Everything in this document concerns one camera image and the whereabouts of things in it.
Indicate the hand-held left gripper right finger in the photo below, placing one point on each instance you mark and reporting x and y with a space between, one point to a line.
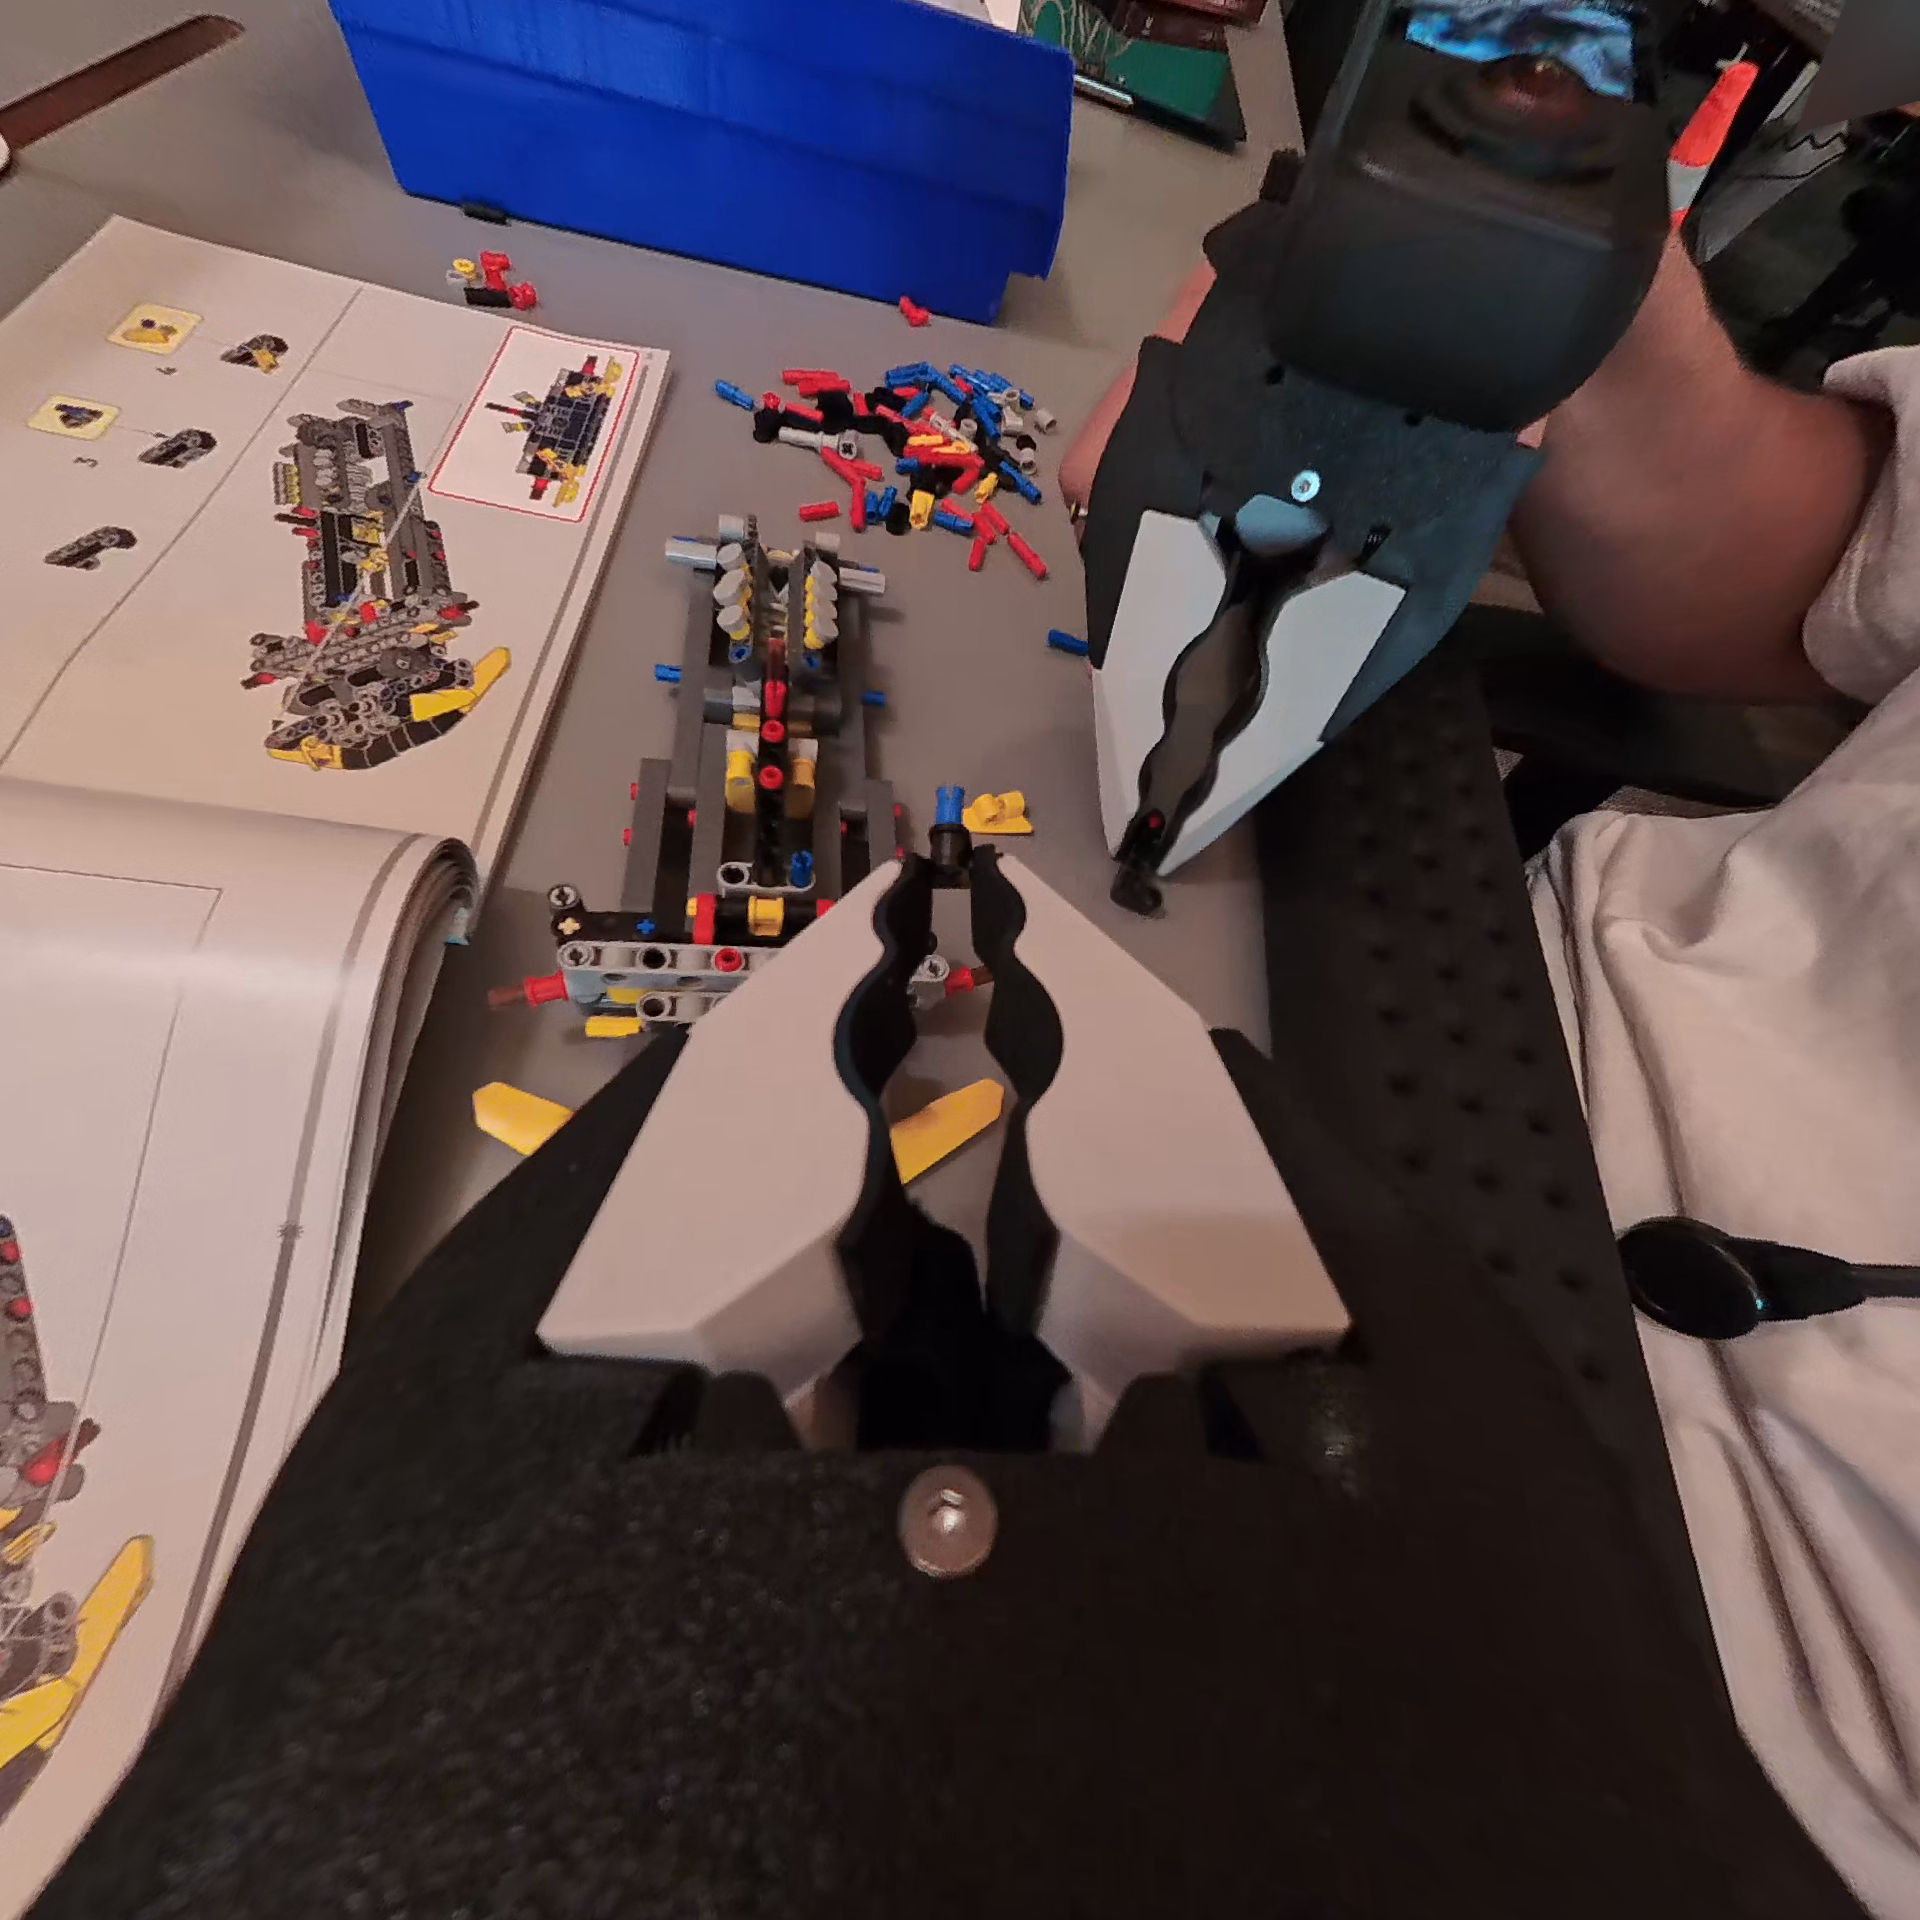
1167 1200

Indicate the small red black lego cluster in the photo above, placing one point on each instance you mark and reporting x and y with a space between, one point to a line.
495 284

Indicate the pile of red blue lego pieces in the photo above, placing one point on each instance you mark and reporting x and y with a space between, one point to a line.
900 438

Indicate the black lego beam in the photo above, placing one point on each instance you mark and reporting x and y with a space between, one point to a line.
1135 889

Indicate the blue plastic bin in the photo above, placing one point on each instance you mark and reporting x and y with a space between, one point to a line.
723 135

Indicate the small yellow lego piece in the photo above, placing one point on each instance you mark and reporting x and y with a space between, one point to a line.
998 816

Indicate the orange traffic cone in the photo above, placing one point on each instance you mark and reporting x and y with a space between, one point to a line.
1714 135

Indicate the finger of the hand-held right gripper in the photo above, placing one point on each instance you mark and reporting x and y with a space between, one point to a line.
1305 673
1148 628

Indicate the person's right hand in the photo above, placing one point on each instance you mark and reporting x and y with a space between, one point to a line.
1086 456

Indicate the lego car chassis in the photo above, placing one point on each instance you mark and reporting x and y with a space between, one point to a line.
767 706

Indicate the black mesh office chair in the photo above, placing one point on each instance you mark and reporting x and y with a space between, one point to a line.
1801 256

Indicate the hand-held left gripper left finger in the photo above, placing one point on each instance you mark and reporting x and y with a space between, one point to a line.
723 1200

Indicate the lego instruction booklet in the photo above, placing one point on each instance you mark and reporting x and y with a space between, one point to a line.
149 1054

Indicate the person's right forearm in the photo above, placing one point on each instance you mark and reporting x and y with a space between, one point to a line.
1681 527

